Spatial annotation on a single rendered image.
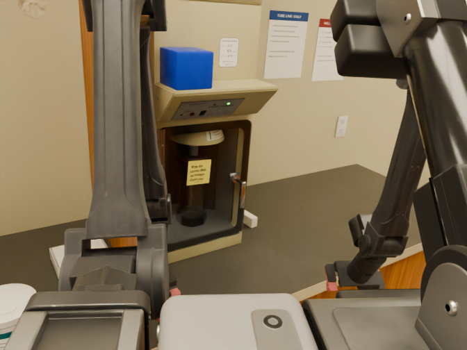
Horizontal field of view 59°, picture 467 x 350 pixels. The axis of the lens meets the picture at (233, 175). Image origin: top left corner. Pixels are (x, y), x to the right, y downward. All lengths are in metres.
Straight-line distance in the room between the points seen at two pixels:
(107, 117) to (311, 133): 1.70
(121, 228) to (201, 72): 0.65
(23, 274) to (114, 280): 1.00
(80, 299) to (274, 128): 1.67
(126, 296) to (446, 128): 0.25
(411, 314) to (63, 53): 1.32
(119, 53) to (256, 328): 0.33
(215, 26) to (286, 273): 0.77
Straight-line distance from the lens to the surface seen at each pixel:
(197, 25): 1.13
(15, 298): 1.04
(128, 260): 0.41
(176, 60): 1.00
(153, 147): 0.70
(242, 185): 1.26
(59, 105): 1.49
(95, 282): 0.38
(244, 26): 1.21
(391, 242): 0.92
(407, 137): 0.82
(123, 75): 0.47
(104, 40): 0.49
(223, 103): 1.11
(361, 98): 2.29
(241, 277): 1.30
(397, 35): 0.35
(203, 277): 1.29
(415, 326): 0.30
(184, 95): 1.01
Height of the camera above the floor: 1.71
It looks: 23 degrees down
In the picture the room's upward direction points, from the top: 4 degrees clockwise
